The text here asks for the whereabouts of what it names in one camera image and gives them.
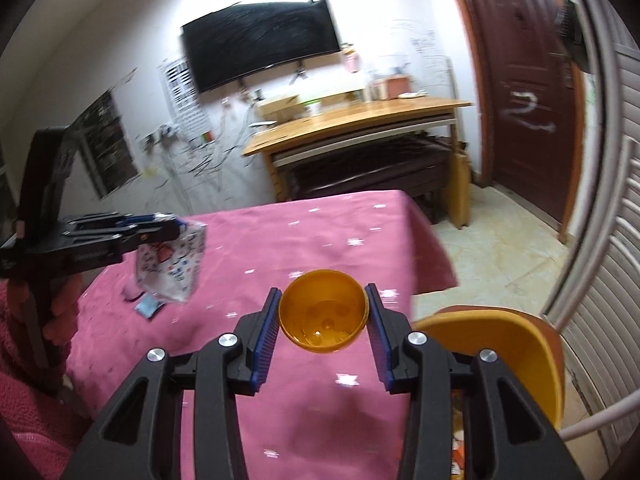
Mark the eye chart poster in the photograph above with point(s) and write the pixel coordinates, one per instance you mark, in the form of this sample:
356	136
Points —
182	95

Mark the white power strip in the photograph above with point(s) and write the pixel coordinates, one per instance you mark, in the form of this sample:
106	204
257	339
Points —
160	139

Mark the black wall television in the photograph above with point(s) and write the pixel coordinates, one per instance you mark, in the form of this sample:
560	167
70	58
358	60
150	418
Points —
260	40

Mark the pink star-print tablecloth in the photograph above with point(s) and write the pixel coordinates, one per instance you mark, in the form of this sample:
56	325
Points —
310	240

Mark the yellow plastic bin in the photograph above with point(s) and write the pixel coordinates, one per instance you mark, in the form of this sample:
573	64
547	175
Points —
500	340

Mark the black wall board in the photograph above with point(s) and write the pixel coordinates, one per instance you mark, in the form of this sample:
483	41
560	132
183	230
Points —
107	145

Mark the cardboard box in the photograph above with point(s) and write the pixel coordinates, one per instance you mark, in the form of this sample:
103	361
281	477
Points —
278	108

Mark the orange box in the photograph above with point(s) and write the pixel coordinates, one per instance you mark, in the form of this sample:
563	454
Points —
396	86

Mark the person's left hand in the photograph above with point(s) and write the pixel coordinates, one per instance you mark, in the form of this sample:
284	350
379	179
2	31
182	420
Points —
65	310

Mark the small blue packet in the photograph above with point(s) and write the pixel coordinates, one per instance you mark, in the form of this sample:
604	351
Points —
147	306

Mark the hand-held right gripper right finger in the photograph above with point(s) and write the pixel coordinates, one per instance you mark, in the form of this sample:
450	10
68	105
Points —
380	340

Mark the folded wooden board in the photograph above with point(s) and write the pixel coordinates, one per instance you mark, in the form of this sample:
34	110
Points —
460	185

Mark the small pink round lid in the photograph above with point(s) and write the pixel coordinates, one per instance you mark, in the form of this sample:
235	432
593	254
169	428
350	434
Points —
131	291

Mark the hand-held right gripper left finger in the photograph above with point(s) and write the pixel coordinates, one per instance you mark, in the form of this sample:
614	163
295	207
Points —
267	335

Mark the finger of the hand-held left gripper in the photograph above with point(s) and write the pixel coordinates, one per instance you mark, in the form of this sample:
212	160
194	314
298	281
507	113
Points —
145	218
160	232

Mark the white chair with orange seat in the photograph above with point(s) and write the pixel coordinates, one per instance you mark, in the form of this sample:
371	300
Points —
550	331

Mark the dark red door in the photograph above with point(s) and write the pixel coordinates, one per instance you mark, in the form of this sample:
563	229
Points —
520	60

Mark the white cup with green lid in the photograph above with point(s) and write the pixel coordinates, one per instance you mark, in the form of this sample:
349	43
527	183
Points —
313	108

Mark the printed plastic snack wrapper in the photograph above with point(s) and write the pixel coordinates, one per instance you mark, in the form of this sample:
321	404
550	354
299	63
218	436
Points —
170	270

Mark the black hanging bag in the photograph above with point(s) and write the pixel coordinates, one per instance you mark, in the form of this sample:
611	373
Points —
570	35

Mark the dark wooden bench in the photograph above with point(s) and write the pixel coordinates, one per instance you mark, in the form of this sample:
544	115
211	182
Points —
360	170

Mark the orange plastic capsule shell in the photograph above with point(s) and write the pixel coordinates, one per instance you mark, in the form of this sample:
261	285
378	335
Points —
325	310

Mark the person's left forearm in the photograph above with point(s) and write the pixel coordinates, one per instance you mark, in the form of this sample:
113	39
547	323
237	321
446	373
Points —
30	420

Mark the wooden desk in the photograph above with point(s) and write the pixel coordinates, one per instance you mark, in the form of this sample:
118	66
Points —
360	120

